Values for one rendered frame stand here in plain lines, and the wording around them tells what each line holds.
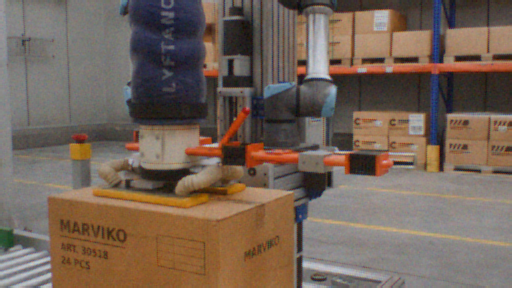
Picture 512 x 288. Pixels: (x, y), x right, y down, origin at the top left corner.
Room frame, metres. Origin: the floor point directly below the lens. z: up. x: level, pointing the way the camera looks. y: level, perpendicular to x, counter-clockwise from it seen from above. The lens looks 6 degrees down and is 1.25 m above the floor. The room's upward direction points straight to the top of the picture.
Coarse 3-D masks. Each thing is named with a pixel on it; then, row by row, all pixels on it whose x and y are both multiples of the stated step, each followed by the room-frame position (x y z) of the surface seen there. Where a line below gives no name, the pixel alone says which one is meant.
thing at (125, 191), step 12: (132, 180) 1.53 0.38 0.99; (96, 192) 1.54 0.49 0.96; (108, 192) 1.51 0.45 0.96; (120, 192) 1.49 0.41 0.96; (132, 192) 1.49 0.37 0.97; (144, 192) 1.47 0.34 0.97; (156, 192) 1.47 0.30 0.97; (168, 192) 1.46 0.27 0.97; (192, 192) 1.47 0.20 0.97; (168, 204) 1.41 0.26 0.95; (180, 204) 1.39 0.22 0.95; (192, 204) 1.40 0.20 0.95
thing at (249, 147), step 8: (224, 144) 1.45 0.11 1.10; (232, 144) 1.48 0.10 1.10; (248, 144) 1.50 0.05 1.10; (256, 144) 1.45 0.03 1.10; (224, 152) 1.44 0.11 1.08; (232, 152) 1.42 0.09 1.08; (240, 152) 1.41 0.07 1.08; (248, 152) 1.41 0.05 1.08; (224, 160) 1.44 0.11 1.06; (232, 160) 1.42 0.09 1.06; (240, 160) 1.41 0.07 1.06; (248, 160) 1.41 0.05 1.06
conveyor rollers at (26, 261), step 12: (0, 252) 2.32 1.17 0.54; (12, 252) 2.29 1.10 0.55; (24, 252) 2.32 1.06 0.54; (0, 264) 2.13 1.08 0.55; (12, 264) 2.16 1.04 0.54; (24, 264) 2.13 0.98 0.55; (36, 264) 2.16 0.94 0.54; (48, 264) 2.13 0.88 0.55; (0, 276) 2.02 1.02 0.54; (12, 276) 1.99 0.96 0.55; (24, 276) 2.01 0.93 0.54; (36, 276) 2.05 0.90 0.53; (48, 276) 2.00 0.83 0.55
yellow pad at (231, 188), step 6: (210, 186) 1.58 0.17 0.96; (216, 186) 1.58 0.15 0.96; (222, 186) 1.57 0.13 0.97; (228, 186) 1.59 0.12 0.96; (234, 186) 1.59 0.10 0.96; (240, 186) 1.61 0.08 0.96; (204, 192) 1.58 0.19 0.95; (210, 192) 1.57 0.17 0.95; (216, 192) 1.56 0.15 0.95; (222, 192) 1.55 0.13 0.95; (228, 192) 1.55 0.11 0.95; (234, 192) 1.58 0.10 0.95
